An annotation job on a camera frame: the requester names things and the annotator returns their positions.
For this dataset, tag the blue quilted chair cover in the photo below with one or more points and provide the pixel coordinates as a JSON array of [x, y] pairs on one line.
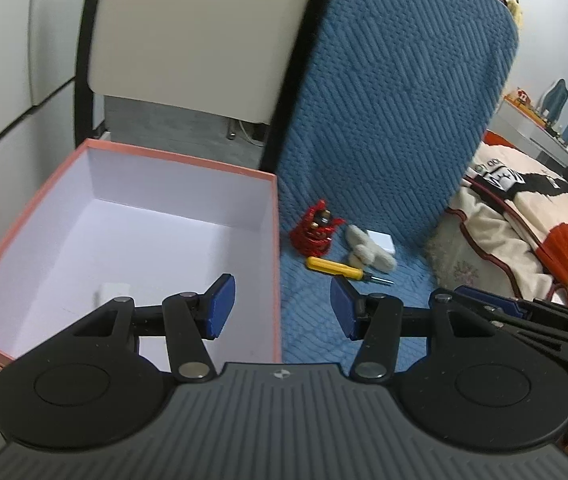
[[388, 125]]

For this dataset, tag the white chair with black frame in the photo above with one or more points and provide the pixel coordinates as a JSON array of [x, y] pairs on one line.
[[189, 35]]

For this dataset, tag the red figurine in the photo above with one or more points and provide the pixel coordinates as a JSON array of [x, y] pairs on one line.
[[522, 96]]

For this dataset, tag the small white block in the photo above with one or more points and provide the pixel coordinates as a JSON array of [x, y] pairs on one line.
[[114, 294]]

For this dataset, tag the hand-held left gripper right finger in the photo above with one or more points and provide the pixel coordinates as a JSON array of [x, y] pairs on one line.
[[343, 310]]

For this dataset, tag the white wardrobe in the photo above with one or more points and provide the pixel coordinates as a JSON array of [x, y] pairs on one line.
[[14, 50]]

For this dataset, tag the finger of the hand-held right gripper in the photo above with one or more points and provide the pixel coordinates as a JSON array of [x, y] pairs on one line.
[[493, 298], [538, 329]]

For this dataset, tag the floral bed sheet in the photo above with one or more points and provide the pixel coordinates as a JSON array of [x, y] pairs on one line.
[[456, 260]]

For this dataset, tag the white desk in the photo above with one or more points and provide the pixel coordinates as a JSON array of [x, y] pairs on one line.
[[528, 130]]

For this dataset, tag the cream printed blanket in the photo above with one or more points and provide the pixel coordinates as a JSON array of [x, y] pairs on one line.
[[518, 210]]

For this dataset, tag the white plush toy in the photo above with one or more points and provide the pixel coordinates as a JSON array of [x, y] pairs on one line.
[[368, 255]]

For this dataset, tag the yellow garment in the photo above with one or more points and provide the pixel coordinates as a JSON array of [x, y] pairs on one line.
[[514, 12]]

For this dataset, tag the pink cardboard box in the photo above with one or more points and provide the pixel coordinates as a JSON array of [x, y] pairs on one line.
[[164, 240]]

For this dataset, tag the red and black toy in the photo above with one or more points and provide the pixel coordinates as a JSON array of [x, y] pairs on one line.
[[316, 232]]

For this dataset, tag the white charger plug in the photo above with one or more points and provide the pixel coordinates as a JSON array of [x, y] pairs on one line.
[[382, 241]]

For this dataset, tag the yellow screwdriver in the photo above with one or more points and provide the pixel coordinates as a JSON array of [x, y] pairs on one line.
[[334, 267]]

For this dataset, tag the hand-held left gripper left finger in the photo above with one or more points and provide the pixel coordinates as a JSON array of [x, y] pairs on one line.
[[221, 305]]

